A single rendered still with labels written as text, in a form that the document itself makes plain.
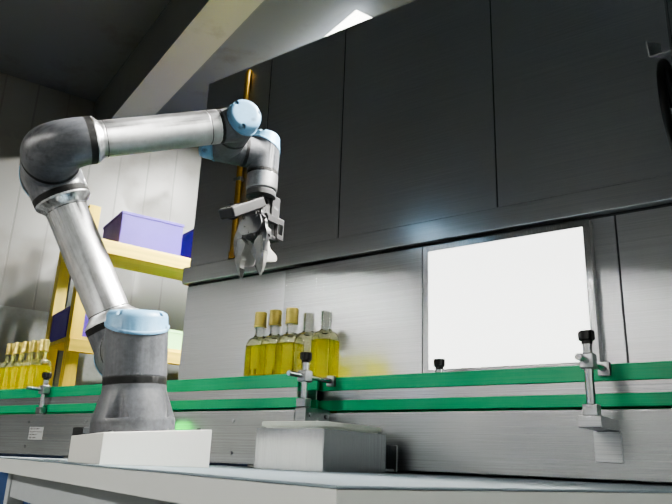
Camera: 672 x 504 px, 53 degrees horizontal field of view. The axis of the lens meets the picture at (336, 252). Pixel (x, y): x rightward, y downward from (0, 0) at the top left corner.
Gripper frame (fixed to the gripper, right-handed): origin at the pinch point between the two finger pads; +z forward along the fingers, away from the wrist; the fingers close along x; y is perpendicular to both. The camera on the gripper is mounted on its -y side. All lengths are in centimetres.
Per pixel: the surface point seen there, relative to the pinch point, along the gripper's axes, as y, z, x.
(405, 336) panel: 42.0, 9.4, -17.0
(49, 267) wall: 119, -71, 289
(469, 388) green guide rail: 26, 25, -42
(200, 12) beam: 70, -159, 112
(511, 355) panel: 42, 16, -45
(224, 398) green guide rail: 16.7, 26.8, 20.9
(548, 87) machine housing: 45, -52, -57
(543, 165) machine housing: 45, -31, -54
